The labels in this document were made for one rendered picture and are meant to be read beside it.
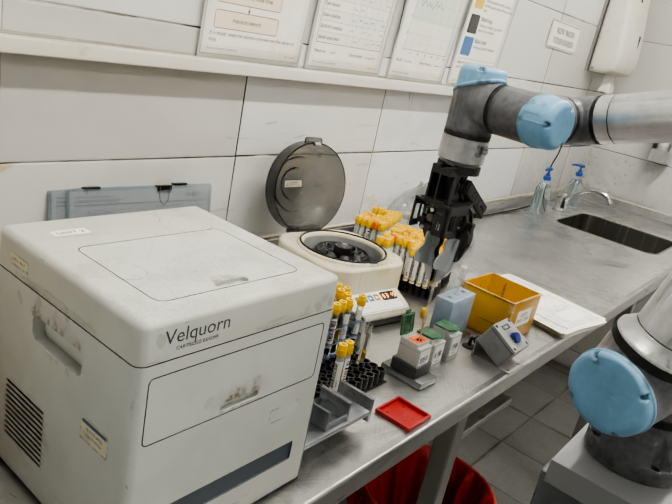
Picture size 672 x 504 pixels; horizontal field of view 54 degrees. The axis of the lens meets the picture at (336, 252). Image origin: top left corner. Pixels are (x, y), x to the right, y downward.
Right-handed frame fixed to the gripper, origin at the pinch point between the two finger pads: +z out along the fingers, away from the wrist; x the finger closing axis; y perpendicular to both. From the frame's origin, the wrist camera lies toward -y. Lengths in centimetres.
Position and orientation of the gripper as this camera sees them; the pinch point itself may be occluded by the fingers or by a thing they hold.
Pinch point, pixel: (436, 274)
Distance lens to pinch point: 116.4
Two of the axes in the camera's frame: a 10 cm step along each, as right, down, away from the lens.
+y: -6.5, 1.3, -7.5
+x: 7.4, 3.5, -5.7
